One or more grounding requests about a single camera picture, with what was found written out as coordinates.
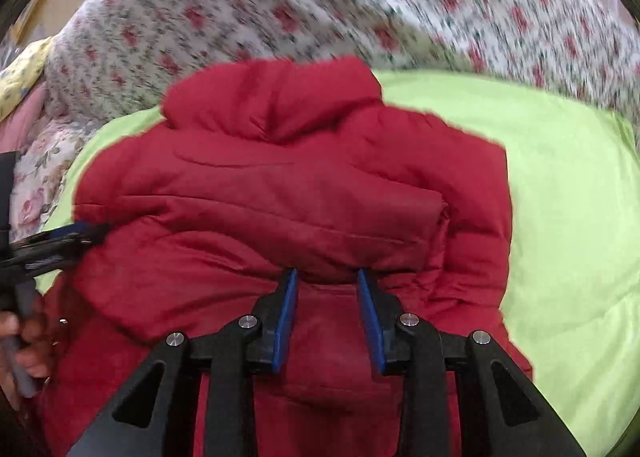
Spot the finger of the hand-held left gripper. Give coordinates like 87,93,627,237
0,222,112,283

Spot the yellow floral pillow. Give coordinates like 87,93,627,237
0,37,53,120

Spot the pastel floral pillow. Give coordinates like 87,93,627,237
10,117,101,233

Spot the pink pillow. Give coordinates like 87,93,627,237
0,87,48,158

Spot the red quilt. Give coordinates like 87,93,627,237
37,56,533,457

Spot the light green blanket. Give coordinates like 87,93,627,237
37,68,640,457

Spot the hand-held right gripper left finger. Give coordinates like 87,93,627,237
67,268,299,457

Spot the person's left hand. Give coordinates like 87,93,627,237
0,299,57,410

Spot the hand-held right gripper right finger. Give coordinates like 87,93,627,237
356,268,586,457

